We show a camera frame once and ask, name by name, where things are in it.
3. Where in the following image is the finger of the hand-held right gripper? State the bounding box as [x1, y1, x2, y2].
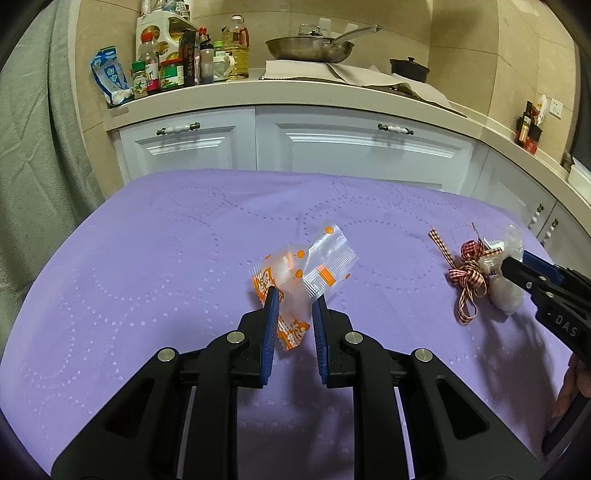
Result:
[523, 250, 591, 301]
[501, 256, 570, 302]

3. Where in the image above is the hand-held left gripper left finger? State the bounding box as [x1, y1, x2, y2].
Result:
[51, 286, 281, 480]

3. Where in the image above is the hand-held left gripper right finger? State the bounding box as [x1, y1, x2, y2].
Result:
[311, 295, 541, 480]

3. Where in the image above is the clear bag with checked ribbon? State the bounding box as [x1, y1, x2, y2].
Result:
[428, 222, 527, 326]

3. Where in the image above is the clear orange dotted wrapper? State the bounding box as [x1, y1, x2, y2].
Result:
[249, 222, 361, 354]

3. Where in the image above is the person's right hand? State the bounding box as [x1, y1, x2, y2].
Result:
[553, 354, 589, 417]

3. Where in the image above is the white lidded rectangular container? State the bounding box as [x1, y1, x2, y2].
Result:
[569, 157, 591, 188]

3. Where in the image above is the dark soy sauce bottle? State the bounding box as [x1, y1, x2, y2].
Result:
[516, 100, 534, 147]

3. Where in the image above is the purple tablecloth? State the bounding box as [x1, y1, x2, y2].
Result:
[0, 168, 591, 474]

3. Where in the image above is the white kitchen cabinet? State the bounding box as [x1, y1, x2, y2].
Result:
[106, 104, 591, 259]

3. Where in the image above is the black cooking pot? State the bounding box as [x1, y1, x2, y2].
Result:
[389, 56, 431, 84]

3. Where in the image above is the beige stove cover cloth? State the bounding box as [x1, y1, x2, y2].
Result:
[260, 60, 467, 118]

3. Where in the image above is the green capped bottle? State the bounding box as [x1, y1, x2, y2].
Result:
[213, 41, 232, 82]

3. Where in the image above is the green label jar red lid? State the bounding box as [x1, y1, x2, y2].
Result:
[159, 53, 185, 90]

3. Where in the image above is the steel wok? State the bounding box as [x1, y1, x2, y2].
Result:
[264, 24, 383, 64]

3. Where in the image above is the small jar green lid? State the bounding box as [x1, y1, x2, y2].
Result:
[131, 60, 149, 100]

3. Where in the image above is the tall dark carton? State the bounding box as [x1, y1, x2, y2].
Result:
[179, 30, 199, 88]

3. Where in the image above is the tea bottle red cap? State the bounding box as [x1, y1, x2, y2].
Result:
[139, 32, 160, 89]

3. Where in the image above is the blue white bag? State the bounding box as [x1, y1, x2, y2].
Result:
[90, 46, 134, 109]

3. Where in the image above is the grey curtain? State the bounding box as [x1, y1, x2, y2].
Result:
[0, 0, 108, 296]

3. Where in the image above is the large white jug orange label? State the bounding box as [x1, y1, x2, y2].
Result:
[136, 13, 186, 61]

